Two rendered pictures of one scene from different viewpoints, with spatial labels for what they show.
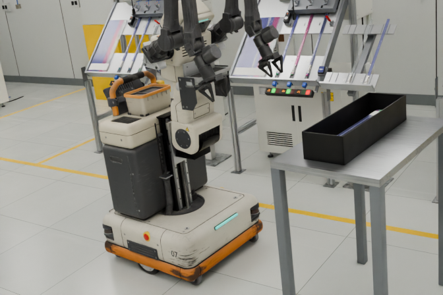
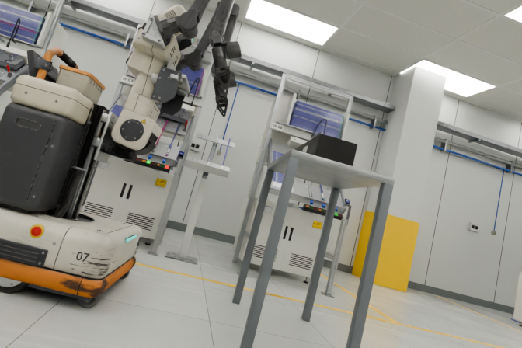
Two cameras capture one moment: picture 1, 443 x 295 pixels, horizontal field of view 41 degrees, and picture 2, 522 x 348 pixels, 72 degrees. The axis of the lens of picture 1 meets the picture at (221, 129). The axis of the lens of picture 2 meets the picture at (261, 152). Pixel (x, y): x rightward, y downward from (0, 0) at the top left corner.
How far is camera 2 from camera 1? 1.86 m
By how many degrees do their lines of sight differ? 52
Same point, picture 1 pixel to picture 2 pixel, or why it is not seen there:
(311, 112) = (140, 193)
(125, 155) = (52, 120)
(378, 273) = (373, 266)
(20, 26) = not seen: outside the picture
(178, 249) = (94, 250)
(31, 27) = not seen: outside the picture
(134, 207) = (26, 191)
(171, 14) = (205, 1)
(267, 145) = not seen: hidden behind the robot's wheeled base
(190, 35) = (221, 26)
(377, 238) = (380, 231)
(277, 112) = (106, 186)
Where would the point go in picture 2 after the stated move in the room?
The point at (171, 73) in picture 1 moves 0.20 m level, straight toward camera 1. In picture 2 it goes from (145, 64) to (171, 62)
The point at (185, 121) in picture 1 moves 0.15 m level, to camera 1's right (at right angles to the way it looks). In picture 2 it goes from (144, 113) to (172, 124)
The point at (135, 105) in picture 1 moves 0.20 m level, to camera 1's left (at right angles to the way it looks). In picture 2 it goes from (73, 81) to (23, 60)
